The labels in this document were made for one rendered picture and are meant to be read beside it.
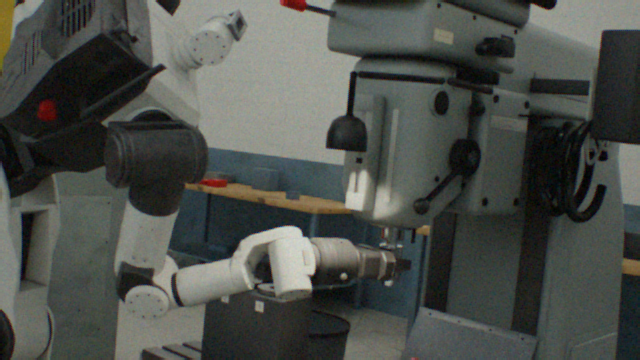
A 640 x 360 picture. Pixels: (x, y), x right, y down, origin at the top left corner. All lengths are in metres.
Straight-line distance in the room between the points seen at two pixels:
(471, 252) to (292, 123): 5.78
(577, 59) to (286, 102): 5.88
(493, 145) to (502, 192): 0.11
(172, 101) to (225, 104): 6.92
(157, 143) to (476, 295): 0.92
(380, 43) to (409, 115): 0.14
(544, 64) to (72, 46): 1.00
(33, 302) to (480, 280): 0.98
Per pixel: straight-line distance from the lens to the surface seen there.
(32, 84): 1.40
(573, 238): 1.85
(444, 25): 1.45
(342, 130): 1.35
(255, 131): 7.95
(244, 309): 1.81
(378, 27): 1.47
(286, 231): 1.43
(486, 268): 1.89
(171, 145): 1.30
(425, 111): 1.46
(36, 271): 1.71
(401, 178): 1.46
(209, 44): 1.40
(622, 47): 1.59
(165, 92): 1.38
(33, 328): 1.68
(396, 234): 1.55
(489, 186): 1.62
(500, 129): 1.63
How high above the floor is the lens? 1.48
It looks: 3 degrees down
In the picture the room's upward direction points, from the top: 6 degrees clockwise
